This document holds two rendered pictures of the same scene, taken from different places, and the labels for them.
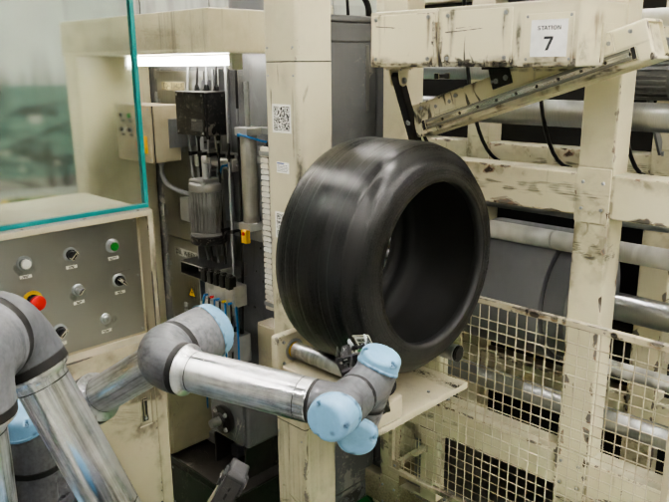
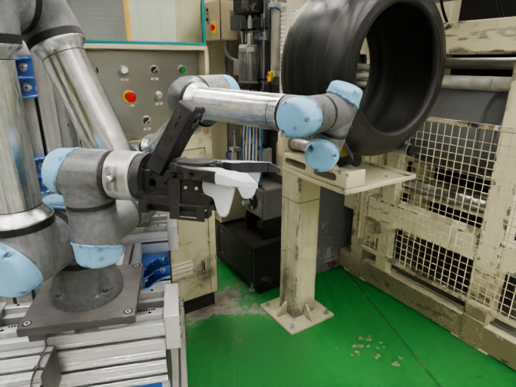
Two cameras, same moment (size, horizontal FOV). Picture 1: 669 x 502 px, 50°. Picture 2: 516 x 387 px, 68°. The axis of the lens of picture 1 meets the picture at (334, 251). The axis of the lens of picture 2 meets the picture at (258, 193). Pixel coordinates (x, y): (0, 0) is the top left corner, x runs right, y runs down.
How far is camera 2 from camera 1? 0.54 m
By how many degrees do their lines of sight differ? 13
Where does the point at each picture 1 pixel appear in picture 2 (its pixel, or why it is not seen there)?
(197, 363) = (203, 90)
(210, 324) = (223, 82)
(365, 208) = (348, 10)
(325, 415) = (289, 112)
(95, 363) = not seen: hidden behind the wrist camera
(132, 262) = not seen: hidden behind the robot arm
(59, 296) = (146, 97)
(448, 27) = not seen: outside the picture
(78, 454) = (84, 113)
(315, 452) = (304, 219)
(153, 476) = (203, 224)
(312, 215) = (308, 24)
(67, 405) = (77, 71)
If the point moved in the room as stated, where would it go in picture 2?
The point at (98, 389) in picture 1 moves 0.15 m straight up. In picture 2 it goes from (153, 140) to (150, 92)
